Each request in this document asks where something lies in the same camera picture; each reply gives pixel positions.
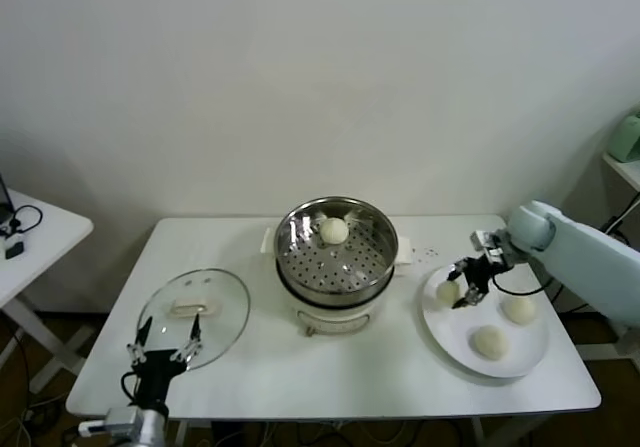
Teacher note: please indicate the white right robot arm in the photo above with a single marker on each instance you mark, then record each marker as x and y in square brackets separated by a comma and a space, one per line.
[590, 267]

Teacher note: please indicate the white side table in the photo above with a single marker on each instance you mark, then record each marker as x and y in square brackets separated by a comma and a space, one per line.
[50, 237]

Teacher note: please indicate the glass pot lid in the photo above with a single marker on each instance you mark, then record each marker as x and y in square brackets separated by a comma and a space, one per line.
[220, 297]

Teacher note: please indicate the pale green appliance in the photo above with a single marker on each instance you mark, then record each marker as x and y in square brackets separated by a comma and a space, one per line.
[627, 137]

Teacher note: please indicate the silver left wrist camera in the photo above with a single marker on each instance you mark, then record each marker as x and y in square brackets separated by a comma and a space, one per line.
[122, 419]

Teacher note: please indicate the white round plate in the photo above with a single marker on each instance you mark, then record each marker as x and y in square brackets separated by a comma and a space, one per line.
[450, 337]

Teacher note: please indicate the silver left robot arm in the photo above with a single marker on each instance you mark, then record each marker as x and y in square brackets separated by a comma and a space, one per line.
[152, 429]

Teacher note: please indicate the white steamed baozi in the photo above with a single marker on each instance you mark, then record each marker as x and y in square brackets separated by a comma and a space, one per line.
[490, 342]
[446, 293]
[333, 230]
[518, 309]

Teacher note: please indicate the dark flat device edge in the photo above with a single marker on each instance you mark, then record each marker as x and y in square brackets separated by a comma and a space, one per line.
[4, 199]

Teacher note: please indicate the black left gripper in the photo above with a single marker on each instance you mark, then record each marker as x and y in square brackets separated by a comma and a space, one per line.
[155, 374]

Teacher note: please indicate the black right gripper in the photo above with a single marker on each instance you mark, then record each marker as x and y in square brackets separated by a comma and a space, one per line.
[482, 272]

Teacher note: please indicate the small white black adapter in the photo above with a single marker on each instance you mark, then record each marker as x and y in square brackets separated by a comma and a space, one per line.
[14, 248]

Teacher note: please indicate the steel steamer basket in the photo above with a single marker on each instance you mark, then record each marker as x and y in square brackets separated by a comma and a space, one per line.
[310, 267]

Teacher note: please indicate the cream electric cooker base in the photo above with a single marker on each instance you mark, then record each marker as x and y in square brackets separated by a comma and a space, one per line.
[330, 319]

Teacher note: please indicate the dark crumbs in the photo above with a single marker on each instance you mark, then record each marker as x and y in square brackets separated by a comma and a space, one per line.
[429, 252]

